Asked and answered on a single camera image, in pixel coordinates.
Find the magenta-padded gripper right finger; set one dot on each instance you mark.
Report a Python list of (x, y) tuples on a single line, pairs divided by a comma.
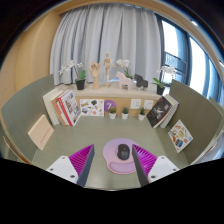
[(163, 166)]

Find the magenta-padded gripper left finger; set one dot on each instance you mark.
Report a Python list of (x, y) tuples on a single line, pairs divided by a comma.
[(63, 167)]

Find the black computer mouse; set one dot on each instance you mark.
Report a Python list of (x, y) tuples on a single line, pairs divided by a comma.
[(123, 152)]

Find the purple mouse pad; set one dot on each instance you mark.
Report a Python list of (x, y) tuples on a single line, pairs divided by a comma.
[(110, 151)]

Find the colourful sticker card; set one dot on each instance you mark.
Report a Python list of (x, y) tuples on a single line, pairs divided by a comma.
[(180, 136)]

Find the beige book with red text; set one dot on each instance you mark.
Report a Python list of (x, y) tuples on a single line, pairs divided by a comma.
[(40, 132)]

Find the brown kraft book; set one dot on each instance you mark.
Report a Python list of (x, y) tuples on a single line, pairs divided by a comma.
[(59, 113)]

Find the small plant in white pot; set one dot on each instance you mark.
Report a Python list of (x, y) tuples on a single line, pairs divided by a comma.
[(112, 115), (142, 116), (125, 115)]

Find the black-cover book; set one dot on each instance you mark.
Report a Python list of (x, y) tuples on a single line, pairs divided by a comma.
[(158, 111)]

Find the white book behind black book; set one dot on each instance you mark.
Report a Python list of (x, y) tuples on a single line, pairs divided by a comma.
[(173, 110)]

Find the photo-cover book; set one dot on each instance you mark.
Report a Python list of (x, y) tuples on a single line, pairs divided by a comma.
[(71, 107)]

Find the white sticker sheet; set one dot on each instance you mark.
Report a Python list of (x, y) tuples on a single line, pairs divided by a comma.
[(91, 107)]

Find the grey-green desk partition panel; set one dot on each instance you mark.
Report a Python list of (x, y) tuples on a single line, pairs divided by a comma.
[(23, 103), (200, 106)]

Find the white orchid in black pot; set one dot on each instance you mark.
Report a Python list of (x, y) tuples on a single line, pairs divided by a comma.
[(160, 90), (80, 85)]

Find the round purple number sign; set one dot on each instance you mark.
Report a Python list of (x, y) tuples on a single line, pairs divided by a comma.
[(109, 104)]

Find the black horse figurine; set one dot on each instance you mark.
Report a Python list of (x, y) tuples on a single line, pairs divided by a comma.
[(140, 81)]

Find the pink horse figurine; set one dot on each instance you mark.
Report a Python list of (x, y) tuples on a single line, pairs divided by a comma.
[(123, 81)]

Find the wooden hand model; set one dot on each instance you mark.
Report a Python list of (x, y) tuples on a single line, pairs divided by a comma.
[(95, 73)]

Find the wooden mannequin figure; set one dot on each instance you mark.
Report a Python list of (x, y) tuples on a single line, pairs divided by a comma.
[(107, 66)]

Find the white orchid behind pink horse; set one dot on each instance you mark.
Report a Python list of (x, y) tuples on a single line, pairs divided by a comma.
[(122, 63)]

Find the dark-framed window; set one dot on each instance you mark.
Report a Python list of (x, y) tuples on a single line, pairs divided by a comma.
[(183, 56)]

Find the grey curtain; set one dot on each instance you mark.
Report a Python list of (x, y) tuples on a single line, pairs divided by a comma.
[(106, 33)]

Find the recessed ceiling light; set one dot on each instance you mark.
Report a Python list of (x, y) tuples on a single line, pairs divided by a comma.
[(194, 23)]

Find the white wall socket plate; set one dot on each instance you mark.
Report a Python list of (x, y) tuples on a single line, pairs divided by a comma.
[(135, 103), (148, 104)]

